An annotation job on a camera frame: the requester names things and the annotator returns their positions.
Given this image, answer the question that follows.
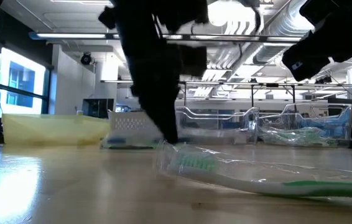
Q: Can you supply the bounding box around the clear plastic bin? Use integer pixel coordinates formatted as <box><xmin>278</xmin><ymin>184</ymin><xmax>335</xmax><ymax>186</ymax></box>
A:
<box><xmin>175</xmin><ymin>105</ymin><xmax>260</xmax><ymax>144</ymax></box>
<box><xmin>257</xmin><ymin>102</ymin><xmax>352</xmax><ymax>147</ymax></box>

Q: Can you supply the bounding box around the black ceiling camera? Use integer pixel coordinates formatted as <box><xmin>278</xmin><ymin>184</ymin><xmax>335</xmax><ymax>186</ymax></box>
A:
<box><xmin>80</xmin><ymin>52</ymin><xmax>93</xmax><ymax>66</ymax></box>

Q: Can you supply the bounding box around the green toothbrush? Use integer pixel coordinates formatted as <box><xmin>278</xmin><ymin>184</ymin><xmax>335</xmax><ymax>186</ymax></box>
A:
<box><xmin>260</xmin><ymin>126</ymin><xmax>350</xmax><ymax>147</ymax></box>
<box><xmin>155</xmin><ymin>141</ymin><xmax>352</xmax><ymax>206</ymax></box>

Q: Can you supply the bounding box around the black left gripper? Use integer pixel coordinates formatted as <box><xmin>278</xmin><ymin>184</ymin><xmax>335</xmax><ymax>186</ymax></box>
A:
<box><xmin>98</xmin><ymin>0</ymin><xmax>210</xmax><ymax>144</ymax></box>

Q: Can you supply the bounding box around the yellow plastic bin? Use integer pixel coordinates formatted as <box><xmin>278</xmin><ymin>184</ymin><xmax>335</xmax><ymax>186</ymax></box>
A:
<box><xmin>1</xmin><ymin>113</ymin><xmax>111</xmax><ymax>146</ymax></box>

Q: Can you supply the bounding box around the large window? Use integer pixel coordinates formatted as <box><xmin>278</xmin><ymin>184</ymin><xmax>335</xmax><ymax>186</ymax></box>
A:
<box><xmin>0</xmin><ymin>46</ymin><xmax>52</xmax><ymax>115</ymax></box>

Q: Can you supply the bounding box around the white perforated plastic basket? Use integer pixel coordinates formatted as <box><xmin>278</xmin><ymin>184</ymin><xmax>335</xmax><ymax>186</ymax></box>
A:
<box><xmin>107</xmin><ymin>110</ymin><xmax>164</xmax><ymax>147</ymax></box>

